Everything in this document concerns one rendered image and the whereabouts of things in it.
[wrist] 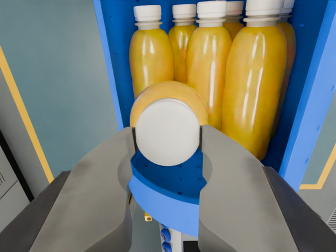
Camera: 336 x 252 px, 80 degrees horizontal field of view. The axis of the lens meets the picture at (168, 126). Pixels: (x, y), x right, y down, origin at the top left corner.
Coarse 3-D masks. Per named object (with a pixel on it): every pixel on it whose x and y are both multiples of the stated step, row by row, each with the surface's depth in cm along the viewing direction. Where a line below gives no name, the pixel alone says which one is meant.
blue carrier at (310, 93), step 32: (96, 0) 23; (128, 0) 30; (160, 0) 34; (192, 0) 36; (320, 0) 25; (128, 32) 32; (320, 32) 15; (128, 64) 33; (320, 64) 16; (128, 96) 34; (288, 96) 33; (320, 96) 18; (288, 128) 34; (320, 128) 22; (192, 160) 37; (288, 160) 20; (160, 192) 24; (192, 192) 30; (192, 224) 24
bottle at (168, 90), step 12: (156, 84) 16; (168, 84) 16; (180, 84) 16; (144, 96) 15; (156, 96) 15; (168, 96) 14; (180, 96) 15; (192, 96) 15; (132, 108) 16; (144, 108) 14; (192, 108) 15; (204, 108) 16; (132, 120) 16; (204, 120) 16
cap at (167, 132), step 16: (144, 112) 12; (160, 112) 11; (176, 112) 11; (192, 112) 12; (144, 128) 12; (160, 128) 12; (176, 128) 12; (192, 128) 12; (144, 144) 12; (160, 144) 12; (176, 144) 12; (192, 144) 12; (160, 160) 12; (176, 160) 12
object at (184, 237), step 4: (184, 236) 67; (188, 236) 66; (192, 236) 66; (196, 236) 66; (184, 240) 65; (188, 240) 65; (192, 240) 64; (196, 240) 64; (184, 244) 63; (188, 244) 63; (192, 244) 63; (196, 244) 62; (184, 248) 62; (188, 248) 62; (192, 248) 61; (196, 248) 61
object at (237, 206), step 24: (216, 144) 10; (216, 168) 8; (240, 168) 8; (216, 192) 7; (240, 192) 7; (264, 192) 7; (216, 216) 6; (240, 216) 6; (264, 216) 6; (216, 240) 6; (240, 240) 6; (264, 240) 6; (288, 240) 6
